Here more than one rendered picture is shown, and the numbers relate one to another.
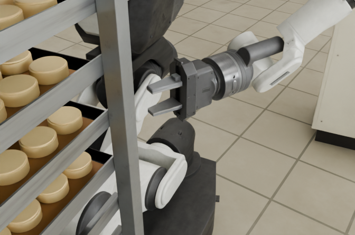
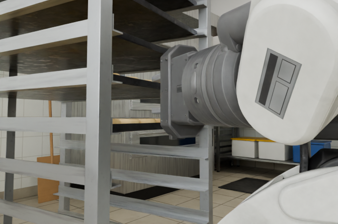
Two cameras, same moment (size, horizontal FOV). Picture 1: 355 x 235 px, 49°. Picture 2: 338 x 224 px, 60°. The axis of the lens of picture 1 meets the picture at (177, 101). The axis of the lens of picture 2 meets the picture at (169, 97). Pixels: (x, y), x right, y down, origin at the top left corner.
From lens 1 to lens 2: 0.87 m
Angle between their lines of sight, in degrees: 96
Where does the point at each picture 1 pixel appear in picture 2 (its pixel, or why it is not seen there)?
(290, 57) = not seen: outside the picture
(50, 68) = not seen: hidden behind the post
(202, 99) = (176, 103)
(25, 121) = (46, 35)
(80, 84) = (79, 30)
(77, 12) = not seen: outside the picture
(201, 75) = (175, 60)
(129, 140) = (88, 93)
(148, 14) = not seen: hidden behind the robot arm
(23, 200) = (35, 82)
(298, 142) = not seen: outside the picture
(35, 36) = not seen: outside the picture
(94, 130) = (84, 74)
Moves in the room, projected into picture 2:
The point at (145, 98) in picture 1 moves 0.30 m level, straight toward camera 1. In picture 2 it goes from (305, 184) to (110, 184)
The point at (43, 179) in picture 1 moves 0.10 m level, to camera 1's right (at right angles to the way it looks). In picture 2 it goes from (46, 79) to (16, 72)
